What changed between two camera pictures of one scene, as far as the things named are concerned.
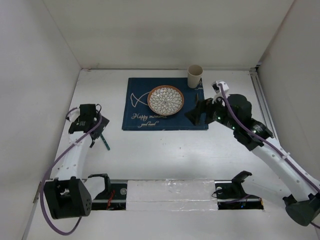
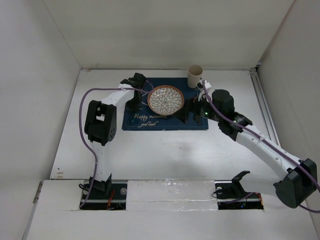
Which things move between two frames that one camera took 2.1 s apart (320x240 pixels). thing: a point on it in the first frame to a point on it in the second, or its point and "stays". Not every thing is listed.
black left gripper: (101, 125) to (137, 106)
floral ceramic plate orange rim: (165, 100) stays
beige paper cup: (194, 72) stays
